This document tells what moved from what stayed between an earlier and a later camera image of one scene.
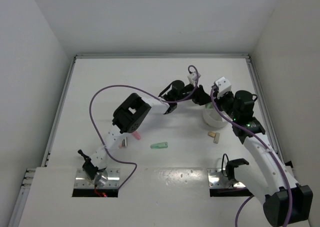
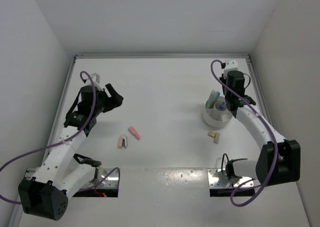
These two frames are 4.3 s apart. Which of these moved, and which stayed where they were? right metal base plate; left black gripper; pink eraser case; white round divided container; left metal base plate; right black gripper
Moved: right black gripper; left black gripper
Stayed: right metal base plate; left metal base plate; white round divided container; pink eraser case
